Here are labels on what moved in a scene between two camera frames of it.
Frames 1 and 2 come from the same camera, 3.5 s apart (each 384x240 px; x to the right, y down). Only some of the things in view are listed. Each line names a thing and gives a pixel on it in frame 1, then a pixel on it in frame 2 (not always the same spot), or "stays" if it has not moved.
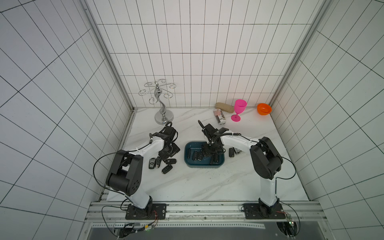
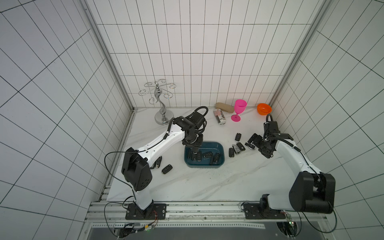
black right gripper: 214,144 to 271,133
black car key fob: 216,158 stays
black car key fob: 195,155 stays
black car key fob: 200,155 stays
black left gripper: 175,150 to 200,137
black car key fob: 167,169 stays
